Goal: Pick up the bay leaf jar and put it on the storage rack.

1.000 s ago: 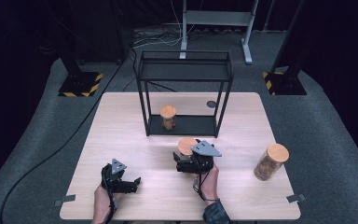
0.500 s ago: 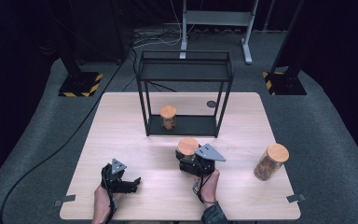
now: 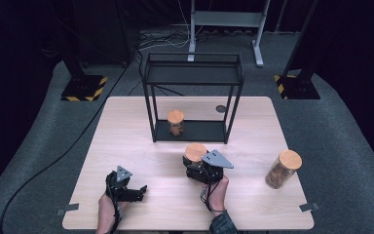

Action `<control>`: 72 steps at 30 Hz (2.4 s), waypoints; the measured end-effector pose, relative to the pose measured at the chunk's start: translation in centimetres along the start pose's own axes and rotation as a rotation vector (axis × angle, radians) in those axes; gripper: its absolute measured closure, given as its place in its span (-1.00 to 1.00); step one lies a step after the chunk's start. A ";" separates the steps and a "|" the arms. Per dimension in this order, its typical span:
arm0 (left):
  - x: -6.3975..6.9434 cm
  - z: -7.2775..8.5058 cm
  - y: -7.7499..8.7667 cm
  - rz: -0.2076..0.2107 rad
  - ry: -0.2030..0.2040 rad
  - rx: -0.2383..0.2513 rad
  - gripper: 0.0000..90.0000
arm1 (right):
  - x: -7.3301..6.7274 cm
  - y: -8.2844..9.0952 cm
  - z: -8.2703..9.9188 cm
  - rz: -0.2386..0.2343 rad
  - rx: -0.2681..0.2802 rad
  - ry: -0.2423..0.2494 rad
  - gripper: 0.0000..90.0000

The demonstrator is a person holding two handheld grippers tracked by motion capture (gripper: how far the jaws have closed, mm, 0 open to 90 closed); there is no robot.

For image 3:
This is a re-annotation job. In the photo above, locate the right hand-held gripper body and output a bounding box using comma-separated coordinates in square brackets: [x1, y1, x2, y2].
[185, 149, 235, 184]

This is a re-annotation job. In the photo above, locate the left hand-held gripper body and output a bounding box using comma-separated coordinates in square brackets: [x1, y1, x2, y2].
[105, 165, 140, 203]

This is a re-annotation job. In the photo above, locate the glass jar with dried leaves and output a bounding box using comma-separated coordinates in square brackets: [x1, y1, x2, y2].
[184, 142, 208, 164]

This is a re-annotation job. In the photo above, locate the black metal shelf rack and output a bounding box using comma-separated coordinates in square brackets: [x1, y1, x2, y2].
[141, 52, 245, 144]

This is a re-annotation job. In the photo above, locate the glass jar with brown contents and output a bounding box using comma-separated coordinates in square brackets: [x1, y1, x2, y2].
[264, 149, 304, 190]

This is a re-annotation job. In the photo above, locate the person's right hand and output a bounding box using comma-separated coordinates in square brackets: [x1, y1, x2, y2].
[202, 175, 230, 213]

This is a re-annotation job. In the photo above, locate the person's left hand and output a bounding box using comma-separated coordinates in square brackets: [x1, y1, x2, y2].
[97, 192, 129, 220]

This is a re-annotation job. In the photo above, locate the small glass jar wooden lid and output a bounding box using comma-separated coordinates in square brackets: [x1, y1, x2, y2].
[167, 109, 186, 137]

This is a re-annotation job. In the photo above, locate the grey tape strip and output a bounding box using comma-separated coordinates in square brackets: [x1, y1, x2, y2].
[56, 203, 80, 216]
[298, 201, 321, 214]

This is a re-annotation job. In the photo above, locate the black stand striped base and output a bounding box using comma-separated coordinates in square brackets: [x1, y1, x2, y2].
[57, 28, 109, 102]
[274, 0, 321, 100]

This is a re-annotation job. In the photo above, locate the grey metal stand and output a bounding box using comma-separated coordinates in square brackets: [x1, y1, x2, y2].
[187, 0, 272, 68]

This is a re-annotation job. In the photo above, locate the dark wheeled cabinet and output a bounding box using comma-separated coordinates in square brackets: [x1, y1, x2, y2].
[72, 0, 135, 68]

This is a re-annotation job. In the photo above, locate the left hand-held gripper cable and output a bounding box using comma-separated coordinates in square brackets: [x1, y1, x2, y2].
[105, 174, 125, 234]

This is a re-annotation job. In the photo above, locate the hand-held gripper cable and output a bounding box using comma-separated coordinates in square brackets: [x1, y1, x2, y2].
[105, 174, 125, 234]
[200, 179, 228, 214]

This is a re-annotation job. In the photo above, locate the right hand-held gripper cable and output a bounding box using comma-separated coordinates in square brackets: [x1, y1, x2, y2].
[200, 179, 228, 214]

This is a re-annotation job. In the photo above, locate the long black floor cable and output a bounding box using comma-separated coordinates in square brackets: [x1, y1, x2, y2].
[0, 59, 134, 234]

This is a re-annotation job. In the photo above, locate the tangle of floor cables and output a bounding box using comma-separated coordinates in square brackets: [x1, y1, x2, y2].
[137, 28, 193, 52]

